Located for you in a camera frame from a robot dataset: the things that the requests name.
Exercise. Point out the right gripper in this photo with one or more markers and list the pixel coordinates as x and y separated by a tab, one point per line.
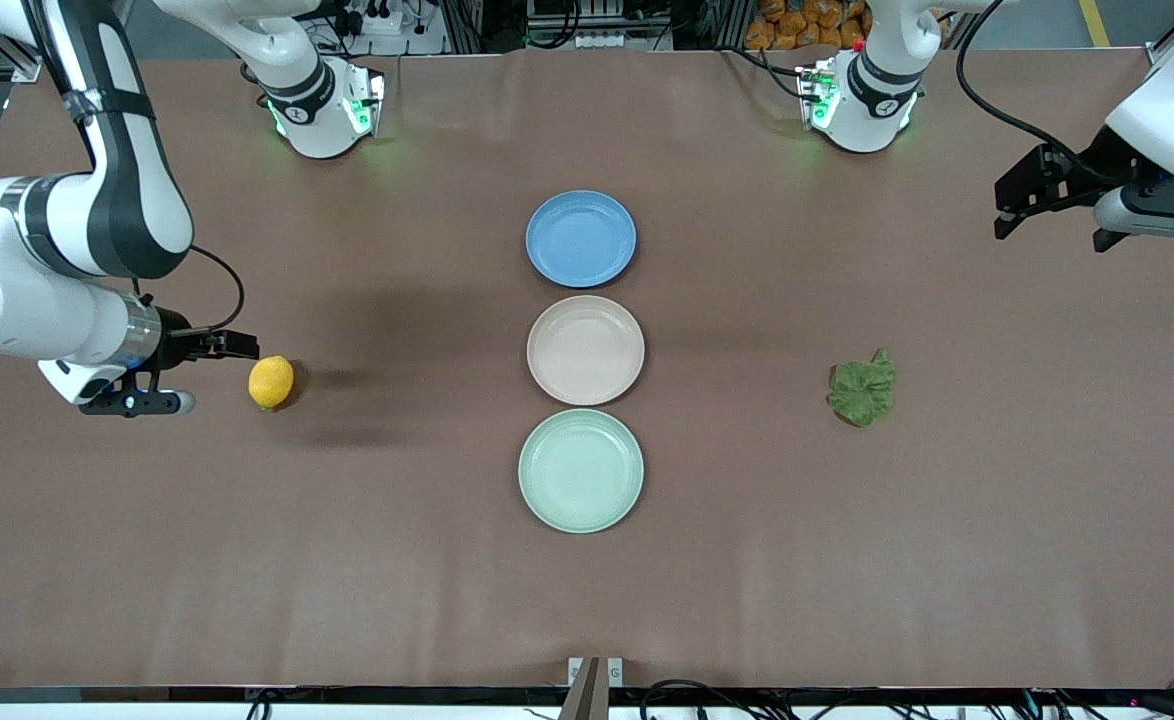
175	335

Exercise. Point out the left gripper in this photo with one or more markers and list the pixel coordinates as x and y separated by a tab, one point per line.
1105	157

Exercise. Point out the yellow lemon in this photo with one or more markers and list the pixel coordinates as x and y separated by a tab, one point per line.
271	382

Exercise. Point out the green lettuce leaf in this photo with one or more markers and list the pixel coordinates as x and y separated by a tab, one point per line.
862	390

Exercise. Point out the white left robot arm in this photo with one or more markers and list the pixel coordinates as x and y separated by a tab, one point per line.
877	90

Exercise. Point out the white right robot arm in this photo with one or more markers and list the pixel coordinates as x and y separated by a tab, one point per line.
127	180

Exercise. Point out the bag of orange items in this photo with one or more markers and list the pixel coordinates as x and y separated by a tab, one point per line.
797	25

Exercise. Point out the beige plate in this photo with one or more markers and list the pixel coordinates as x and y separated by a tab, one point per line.
585	350

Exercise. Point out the white power strip with plugs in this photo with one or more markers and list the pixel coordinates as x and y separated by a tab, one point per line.
387	25

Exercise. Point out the blue plate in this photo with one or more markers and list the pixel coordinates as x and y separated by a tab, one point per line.
581	240

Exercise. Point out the mint green plate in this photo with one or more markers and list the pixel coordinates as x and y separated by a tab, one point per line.
581	470

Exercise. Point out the dark electronics rack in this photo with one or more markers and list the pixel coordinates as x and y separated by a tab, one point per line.
597	10

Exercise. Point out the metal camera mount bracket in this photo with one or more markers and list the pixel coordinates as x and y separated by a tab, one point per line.
595	690

